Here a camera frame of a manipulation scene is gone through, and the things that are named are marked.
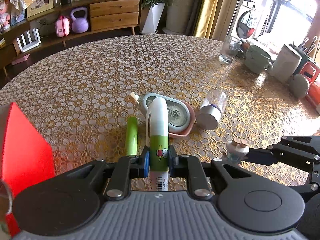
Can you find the purple kettlebell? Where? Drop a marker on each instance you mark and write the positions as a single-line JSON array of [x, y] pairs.
[[79, 24]]

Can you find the green tube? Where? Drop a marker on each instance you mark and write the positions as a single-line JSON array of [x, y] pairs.
[[131, 139]]

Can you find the clear bottle silver cap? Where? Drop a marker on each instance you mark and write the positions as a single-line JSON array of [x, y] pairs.
[[212, 109]]

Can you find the wooden tv console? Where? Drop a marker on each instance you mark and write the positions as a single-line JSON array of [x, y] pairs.
[[103, 15]]

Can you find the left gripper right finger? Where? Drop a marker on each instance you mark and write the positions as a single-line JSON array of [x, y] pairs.
[[190, 168]]

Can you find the small jar with cork stoppers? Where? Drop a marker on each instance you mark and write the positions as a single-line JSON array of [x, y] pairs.
[[237, 149]]

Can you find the clear drinking glass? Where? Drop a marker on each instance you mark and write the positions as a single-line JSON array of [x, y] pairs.
[[229, 49]]

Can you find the framed picture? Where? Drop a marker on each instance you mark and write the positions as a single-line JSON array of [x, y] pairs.
[[39, 6]]

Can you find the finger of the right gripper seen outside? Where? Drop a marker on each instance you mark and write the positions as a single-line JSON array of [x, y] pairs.
[[261, 156]]

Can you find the red cardboard box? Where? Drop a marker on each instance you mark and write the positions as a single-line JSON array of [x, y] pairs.
[[26, 159]]

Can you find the pink doll figure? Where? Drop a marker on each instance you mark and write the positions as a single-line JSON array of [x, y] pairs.
[[4, 17]]

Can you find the green ceramic mug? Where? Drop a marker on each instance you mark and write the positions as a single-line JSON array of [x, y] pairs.
[[257, 60]]

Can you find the potted tree white planter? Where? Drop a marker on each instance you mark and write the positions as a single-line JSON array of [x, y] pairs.
[[151, 14]]

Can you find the pink toy case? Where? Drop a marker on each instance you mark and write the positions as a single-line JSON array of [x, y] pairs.
[[62, 26]]

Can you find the white wifi router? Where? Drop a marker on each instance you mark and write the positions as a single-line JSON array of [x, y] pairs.
[[30, 42]]

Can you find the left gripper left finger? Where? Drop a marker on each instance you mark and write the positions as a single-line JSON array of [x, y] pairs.
[[126, 169]]

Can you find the oval clock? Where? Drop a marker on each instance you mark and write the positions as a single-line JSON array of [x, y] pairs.
[[181, 116]]

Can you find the washing machine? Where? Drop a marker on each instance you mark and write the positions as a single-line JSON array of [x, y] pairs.
[[246, 18]]

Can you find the yellow curtain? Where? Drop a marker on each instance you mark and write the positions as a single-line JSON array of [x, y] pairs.
[[204, 24]]

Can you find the green white spray bottle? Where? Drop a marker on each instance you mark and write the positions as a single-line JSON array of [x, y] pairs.
[[157, 139]]

